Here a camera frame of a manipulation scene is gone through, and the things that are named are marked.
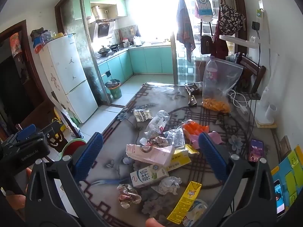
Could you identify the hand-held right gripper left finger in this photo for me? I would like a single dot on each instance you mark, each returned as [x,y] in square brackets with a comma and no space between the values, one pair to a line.
[90,156]

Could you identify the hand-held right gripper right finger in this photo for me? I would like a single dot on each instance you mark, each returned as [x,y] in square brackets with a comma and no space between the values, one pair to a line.
[213,156]

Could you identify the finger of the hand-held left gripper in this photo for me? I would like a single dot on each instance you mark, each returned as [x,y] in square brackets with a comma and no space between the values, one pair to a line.
[26,130]
[51,128]

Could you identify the red bucket with green rim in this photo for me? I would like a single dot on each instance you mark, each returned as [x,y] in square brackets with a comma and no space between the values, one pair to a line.
[73,147]

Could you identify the printed paper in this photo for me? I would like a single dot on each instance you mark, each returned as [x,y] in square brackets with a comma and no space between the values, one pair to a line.
[158,141]

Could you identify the clear plastic bottle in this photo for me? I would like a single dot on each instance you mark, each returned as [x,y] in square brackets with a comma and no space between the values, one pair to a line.
[157,123]

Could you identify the black white patterned wrapper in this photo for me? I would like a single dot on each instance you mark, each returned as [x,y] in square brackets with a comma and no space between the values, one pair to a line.
[142,115]

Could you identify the green trash bin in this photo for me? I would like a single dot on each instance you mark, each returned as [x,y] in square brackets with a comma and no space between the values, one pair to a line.
[114,91]

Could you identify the person's left hand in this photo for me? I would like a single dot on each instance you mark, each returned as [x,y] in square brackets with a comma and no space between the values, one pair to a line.
[14,200]

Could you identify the person's right hand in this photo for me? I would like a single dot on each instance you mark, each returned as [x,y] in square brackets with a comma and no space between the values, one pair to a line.
[154,223]

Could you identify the dark carved wooden chair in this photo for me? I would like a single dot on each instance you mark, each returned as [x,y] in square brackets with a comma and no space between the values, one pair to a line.
[55,144]

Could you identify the pink plastic bag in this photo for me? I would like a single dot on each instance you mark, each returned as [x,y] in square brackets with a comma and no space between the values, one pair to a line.
[216,137]

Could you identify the small yellow packet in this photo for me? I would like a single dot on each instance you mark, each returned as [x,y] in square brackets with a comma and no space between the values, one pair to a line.
[191,149]

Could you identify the flattened yellow carton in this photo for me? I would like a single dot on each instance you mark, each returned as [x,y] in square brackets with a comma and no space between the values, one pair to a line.
[180,159]

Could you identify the orange snack packet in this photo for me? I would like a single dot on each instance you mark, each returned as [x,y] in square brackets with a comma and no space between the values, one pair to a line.
[194,127]

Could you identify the clear plastic wrapper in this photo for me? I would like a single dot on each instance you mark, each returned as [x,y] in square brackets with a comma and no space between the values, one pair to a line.
[176,136]

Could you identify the smartphone with purple screen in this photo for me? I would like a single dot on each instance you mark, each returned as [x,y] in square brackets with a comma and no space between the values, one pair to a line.
[256,150]

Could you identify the dark wooden door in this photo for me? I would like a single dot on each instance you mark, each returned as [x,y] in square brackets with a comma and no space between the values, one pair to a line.
[14,87]

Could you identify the crumpled white tissue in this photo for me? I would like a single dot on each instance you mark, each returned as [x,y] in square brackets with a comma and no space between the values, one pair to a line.
[168,184]

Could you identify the yellow drink carton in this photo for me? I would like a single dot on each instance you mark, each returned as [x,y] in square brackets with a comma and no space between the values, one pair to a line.
[184,202]

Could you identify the crumpled foil wrapper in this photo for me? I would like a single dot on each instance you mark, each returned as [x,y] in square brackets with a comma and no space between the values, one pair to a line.
[129,196]

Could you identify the white refrigerator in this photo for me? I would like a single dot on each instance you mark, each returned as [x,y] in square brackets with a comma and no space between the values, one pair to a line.
[68,75]

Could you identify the white plastic pouch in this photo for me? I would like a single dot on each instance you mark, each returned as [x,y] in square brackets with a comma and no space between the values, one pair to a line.
[197,211]

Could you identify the small dark packet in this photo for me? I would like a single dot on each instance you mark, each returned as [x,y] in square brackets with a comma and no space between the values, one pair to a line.
[193,101]

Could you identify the white green milk carton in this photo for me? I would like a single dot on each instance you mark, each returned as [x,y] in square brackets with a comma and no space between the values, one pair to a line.
[146,176]

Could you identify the pink milk carton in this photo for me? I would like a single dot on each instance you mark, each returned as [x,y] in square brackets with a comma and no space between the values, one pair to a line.
[151,155]

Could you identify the wooden coaster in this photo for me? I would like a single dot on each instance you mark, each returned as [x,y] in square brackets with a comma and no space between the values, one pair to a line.
[266,124]

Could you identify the zip bag of orange snacks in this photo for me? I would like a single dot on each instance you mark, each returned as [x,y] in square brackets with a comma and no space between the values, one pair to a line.
[222,87]

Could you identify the dark patterned box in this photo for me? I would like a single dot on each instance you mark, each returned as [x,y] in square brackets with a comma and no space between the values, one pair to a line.
[193,87]

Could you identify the small wooden plaque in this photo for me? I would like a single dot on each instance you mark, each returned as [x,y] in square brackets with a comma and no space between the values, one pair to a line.
[285,145]

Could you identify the smartphone with blue screen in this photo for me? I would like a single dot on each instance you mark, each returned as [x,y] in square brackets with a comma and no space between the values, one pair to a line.
[278,198]

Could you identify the yellow green cardboard box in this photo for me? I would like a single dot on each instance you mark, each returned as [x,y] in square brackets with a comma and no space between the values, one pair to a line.
[290,177]

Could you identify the pink label plastic bottle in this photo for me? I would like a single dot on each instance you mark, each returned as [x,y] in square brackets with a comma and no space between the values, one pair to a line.
[211,73]

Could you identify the brown wooden chair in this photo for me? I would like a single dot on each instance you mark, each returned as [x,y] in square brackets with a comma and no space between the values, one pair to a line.
[256,72]

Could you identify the black wok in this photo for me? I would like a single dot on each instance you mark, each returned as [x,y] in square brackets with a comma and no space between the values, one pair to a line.
[104,50]

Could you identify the dark cloth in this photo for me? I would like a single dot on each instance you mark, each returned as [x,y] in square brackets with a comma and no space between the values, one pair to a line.
[37,32]

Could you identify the black frying pan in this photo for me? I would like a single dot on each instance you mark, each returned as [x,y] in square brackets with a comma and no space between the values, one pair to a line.
[114,45]

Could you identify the dark red garment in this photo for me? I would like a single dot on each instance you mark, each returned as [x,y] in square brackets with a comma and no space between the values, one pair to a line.
[221,47]

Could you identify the small black bag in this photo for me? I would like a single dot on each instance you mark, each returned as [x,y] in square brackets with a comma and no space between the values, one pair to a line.
[206,45]

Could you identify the range hood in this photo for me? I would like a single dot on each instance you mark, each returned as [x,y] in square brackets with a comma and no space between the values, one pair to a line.
[104,29]

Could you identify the teal lower kitchen cabinets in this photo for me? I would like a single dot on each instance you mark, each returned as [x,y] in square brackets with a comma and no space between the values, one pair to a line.
[151,60]

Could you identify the teal kitchen cabinets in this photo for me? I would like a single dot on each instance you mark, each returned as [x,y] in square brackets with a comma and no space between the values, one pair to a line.
[99,0]
[151,60]

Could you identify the hanging blue red towel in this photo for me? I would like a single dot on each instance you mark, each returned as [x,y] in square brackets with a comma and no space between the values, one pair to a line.
[184,33]

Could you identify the black power adapter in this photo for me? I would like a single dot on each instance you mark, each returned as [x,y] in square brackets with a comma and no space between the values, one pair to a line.
[255,26]

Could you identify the black white patterned bag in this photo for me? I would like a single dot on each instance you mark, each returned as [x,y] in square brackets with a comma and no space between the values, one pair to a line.
[230,20]

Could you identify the teal upper kitchen cabinets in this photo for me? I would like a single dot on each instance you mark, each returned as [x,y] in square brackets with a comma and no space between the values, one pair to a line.
[99,0]

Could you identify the blue white hanging bag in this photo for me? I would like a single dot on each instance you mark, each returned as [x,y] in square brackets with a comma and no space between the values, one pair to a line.
[203,4]

